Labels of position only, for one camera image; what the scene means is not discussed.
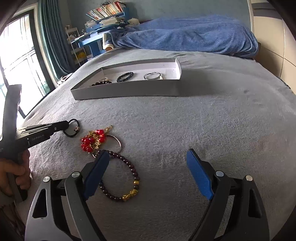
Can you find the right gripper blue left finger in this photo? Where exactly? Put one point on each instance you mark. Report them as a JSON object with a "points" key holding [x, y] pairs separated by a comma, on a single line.
{"points": [[47, 220]]}

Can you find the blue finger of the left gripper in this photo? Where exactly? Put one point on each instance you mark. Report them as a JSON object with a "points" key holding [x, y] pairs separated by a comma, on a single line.
{"points": [[59, 126]]}

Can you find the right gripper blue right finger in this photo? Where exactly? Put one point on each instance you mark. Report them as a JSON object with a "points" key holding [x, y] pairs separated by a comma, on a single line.
{"points": [[247, 221]]}

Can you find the thin silver bangle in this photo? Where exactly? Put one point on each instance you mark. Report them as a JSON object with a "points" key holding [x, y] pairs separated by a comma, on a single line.
{"points": [[112, 143]]}

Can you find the person's left hand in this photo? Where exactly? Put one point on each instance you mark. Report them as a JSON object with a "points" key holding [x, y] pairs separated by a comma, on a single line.
{"points": [[22, 173]]}

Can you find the white shoes on floor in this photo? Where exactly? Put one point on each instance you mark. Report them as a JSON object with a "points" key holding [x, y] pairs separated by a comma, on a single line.
{"points": [[64, 78]]}

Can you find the window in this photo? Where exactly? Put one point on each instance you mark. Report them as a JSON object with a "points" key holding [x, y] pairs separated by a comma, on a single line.
{"points": [[22, 63]]}

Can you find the white shelf rack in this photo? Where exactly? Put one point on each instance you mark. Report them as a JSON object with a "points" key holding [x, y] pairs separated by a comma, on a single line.
{"points": [[78, 53]]}

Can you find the blue desk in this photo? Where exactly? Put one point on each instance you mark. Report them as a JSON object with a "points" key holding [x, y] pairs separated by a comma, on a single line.
{"points": [[94, 33]]}

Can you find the grey bed sheet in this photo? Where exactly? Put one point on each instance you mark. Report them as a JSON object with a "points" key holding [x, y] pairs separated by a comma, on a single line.
{"points": [[233, 112]]}

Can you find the grey shallow cardboard tray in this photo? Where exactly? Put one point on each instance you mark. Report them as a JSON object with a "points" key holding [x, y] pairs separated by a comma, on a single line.
{"points": [[150, 77]]}

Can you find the teal curtain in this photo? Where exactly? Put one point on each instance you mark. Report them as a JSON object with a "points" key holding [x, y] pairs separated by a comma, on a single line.
{"points": [[54, 39]]}

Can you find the stack of papers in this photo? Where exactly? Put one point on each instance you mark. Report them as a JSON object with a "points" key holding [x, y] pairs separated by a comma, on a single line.
{"points": [[112, 21]]}

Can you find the row of books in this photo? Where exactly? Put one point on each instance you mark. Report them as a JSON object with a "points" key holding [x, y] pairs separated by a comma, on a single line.
{"points": [[106, 10]]}

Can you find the white plush toy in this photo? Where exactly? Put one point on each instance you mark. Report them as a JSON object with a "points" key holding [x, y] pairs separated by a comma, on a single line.
{"points": [[133, 22]]}

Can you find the beige wardrobe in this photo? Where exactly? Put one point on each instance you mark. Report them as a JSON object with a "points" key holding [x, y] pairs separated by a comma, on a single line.
{"points": [[277, 44]]}

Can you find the blue blanket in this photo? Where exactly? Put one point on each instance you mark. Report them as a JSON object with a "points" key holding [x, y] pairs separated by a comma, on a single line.
{"points": [[212, 34]]}

